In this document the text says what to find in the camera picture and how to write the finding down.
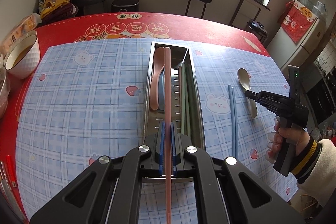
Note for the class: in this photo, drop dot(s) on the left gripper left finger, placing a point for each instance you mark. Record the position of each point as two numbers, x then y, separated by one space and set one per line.
109 190

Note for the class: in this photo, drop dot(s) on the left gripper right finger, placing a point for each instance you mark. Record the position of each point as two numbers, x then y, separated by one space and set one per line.
225 190

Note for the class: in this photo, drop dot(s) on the blue chopstick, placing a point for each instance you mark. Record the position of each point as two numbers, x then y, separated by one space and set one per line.
235 137
232 115

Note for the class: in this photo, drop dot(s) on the beige spoon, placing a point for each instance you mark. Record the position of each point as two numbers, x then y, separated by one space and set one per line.
244 80

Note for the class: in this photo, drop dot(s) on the pink chopstick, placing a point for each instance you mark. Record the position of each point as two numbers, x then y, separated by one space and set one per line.
168 153

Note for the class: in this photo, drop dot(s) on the pink spoon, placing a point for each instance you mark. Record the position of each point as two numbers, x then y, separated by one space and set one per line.
158 66

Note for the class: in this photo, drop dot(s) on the cream sleeve forearm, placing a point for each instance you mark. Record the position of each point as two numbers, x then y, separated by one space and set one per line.
314 169

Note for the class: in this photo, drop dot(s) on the person's right hand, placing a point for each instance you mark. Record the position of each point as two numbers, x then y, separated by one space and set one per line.
300 137

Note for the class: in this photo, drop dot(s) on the steel utensil tray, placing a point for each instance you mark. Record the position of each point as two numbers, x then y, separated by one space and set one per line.
154 120

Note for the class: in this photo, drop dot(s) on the blue plaid bear mat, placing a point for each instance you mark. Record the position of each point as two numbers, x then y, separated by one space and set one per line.
87 99

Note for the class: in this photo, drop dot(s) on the black side chair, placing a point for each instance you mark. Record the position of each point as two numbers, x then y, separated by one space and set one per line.
257 29

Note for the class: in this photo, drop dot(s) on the green chopstick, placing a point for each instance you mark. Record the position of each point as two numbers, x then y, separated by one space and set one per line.
183 100

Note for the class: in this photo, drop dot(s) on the white textured bowl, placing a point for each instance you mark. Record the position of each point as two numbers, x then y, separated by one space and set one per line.
24 56

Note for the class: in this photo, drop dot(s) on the red festive table mat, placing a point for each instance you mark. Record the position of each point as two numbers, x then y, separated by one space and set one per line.
183 27

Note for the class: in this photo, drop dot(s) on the snack packet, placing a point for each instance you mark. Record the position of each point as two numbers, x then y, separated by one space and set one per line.
26 25

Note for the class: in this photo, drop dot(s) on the black round bin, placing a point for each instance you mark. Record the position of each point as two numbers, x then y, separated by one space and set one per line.
125 6

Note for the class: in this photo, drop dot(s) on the yellow and maroon clothes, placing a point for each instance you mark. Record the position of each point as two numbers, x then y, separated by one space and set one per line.
56 10

